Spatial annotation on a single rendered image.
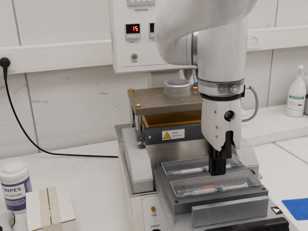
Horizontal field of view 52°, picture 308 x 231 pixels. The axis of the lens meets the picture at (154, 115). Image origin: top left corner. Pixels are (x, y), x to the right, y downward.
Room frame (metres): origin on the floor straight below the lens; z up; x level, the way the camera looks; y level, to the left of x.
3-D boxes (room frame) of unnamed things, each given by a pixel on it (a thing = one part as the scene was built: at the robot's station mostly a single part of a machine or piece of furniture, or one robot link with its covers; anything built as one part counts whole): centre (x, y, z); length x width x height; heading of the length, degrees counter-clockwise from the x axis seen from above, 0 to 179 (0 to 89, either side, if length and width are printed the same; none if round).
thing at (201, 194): (0.57, -0.12, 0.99); 0.18 x 0.06 x 0.02; 101
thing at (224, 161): (0.55, -0.13, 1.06); 0.03 x 0.03 x 0.07; 10
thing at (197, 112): (0.87, -0.08, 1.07); 0.22 x 0.17 x 0.10; 100
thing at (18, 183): (0.86, 0.44, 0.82); 0.09 x 0.09 x 0.15
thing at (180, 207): (0.61, -0.12, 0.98); 0.20 x 0.17 x 0.03; 100
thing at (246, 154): (0.82, -0.22, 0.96); 0.26 x 0.05 x 0.07; 10
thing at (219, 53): (0.57, -0.12, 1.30); 0.09 x 0.08 x 0.13; 78
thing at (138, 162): (0.78, 0.05, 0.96); 0.25 x 0.05 x 0.07; 10
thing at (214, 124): (0.57, -0.13, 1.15); 0.10 x 0.08 x 0.11; 10
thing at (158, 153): (0.90, -0.06, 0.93); 0.46 x 0.35 x 0.01; 10
